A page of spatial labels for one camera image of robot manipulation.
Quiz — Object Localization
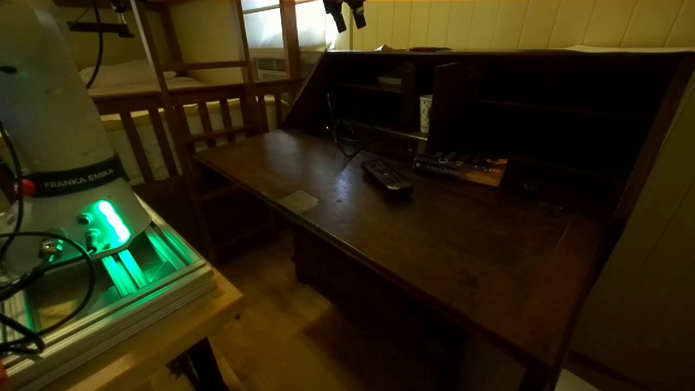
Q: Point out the white paper cup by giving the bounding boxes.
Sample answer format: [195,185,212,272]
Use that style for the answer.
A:
[419,94,434,134]

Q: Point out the window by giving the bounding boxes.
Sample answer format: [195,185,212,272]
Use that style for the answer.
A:
[241,0,338,53]

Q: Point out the window air conditioner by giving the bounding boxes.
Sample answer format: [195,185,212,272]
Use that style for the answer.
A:
[252,55,289,83]

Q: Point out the dark upright board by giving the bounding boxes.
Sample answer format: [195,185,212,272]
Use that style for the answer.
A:
[427,61,478,158]

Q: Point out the black remote control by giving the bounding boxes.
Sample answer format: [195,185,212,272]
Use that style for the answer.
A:
[361,159,415,195]

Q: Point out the wooden bunk bed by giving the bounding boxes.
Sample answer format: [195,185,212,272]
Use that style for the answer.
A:
[53,0,306,188]

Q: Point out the book with dark cover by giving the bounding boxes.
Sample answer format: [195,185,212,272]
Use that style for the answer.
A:
[413,152,509,188]

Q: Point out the small grey paper card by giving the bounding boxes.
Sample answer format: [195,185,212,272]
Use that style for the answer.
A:
[277,190,320,215]

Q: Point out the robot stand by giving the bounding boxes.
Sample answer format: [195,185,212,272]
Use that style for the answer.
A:
[0,197,245,391]

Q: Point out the black cable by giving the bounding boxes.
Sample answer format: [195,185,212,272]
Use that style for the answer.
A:
[0,232,97,357]
[325,93,376,159]

